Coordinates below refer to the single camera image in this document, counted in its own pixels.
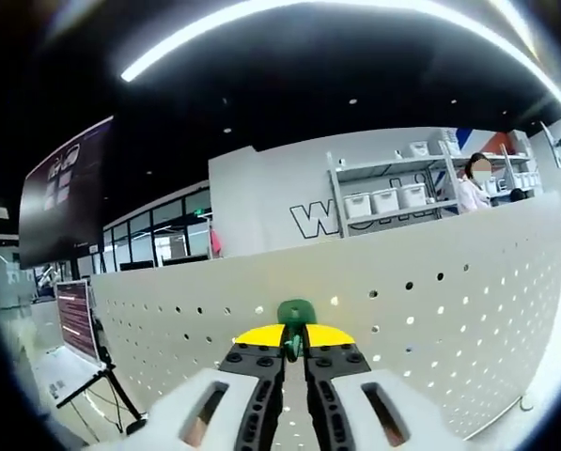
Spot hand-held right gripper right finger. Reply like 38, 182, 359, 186
304, 323, 472, 451

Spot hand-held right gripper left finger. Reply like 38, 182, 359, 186
115, 323, 288, 451

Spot green hook assembly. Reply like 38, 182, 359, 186
276, 299, 317, 364

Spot grey perforated mounting plate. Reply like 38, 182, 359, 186
90, 190, 561, 441

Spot black monitor stand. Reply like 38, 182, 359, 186
56, 319, 148, 436

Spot monitor with red text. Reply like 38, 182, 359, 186
55, 280, 99, 365

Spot metal storage shelf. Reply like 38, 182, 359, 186
326, 126, 542, 236

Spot ceiling light strip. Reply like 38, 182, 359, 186
119, 0, 455, 84

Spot large dark wall screen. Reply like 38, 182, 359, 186
19, 116, 116, 270

